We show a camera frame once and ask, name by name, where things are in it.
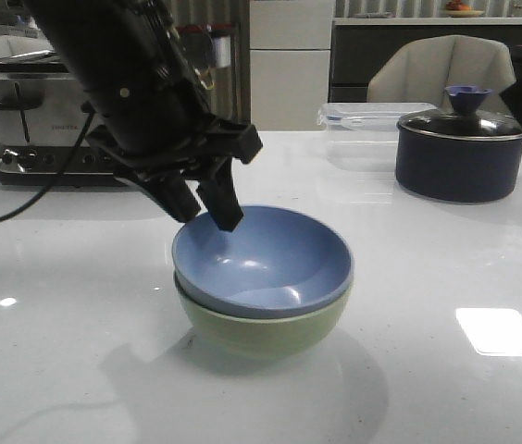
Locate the fruit bowl on counter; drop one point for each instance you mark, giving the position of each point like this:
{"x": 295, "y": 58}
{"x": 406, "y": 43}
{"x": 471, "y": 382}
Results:
{"x": 460, "y": 10}

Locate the white refrigerator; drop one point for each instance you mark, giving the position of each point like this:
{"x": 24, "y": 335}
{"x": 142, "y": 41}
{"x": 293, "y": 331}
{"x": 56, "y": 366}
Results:
{"x": 289, "y": 62}

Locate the clear plastic food container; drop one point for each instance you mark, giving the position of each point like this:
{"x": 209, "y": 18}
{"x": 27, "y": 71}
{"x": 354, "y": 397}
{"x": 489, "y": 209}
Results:
{"x": 363, "y": 137}

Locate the beige chair right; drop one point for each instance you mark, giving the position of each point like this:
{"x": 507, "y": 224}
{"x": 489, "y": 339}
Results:
{"x": 420, "y": 71}

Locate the glass pot lid blue knob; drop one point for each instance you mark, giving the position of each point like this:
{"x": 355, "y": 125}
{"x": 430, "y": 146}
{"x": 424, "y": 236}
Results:
{"x": 463, "y": 120}

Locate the blue bowl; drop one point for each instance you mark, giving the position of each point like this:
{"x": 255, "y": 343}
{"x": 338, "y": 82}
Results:
{"x": 277, "y": 263}

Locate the black and chrome toaster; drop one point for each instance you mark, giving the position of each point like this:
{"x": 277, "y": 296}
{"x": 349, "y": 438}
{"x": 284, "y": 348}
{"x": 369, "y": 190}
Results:
{"x": 42, "y": 112}

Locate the dark kitchen counter cabinet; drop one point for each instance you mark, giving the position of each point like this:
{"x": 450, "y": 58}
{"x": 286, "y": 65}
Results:
{"x": 360, "y": 47}

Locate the dark blue saucepan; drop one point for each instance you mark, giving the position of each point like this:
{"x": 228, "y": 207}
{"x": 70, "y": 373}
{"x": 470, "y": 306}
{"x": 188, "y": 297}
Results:
{"x": 462, "y": 170}

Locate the green bowl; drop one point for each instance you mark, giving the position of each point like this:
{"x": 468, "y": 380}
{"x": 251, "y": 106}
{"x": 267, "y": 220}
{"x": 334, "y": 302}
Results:
{"x": 262, "y": 339}

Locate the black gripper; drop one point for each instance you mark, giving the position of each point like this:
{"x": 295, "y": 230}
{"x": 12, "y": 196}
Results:
{"x": 155, "y": 152}

